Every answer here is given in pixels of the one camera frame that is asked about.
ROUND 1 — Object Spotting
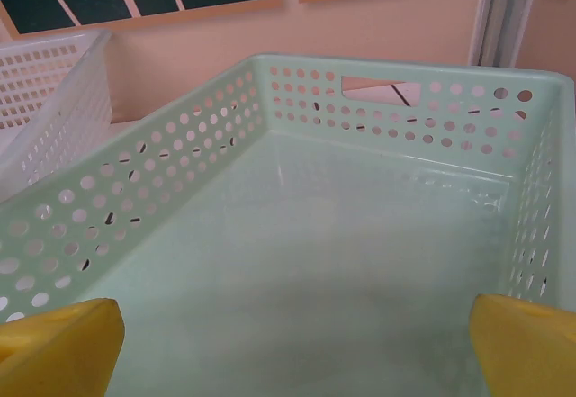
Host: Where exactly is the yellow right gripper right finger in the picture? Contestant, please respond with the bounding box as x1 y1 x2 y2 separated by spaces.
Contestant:
469 293 576 397

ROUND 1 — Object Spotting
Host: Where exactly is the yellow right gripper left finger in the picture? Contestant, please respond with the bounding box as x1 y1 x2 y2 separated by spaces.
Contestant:
0 297 126 397

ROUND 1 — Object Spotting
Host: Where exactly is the mint green perforated basket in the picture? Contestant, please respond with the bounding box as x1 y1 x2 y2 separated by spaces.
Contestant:
0 53 576 397

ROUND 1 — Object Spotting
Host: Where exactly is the white plastic mesh basket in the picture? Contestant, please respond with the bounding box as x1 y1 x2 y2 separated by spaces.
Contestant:
0 29 114 203

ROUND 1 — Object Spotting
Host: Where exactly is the aluminium frame post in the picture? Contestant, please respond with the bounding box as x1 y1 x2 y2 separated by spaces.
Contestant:
467 0 541 68

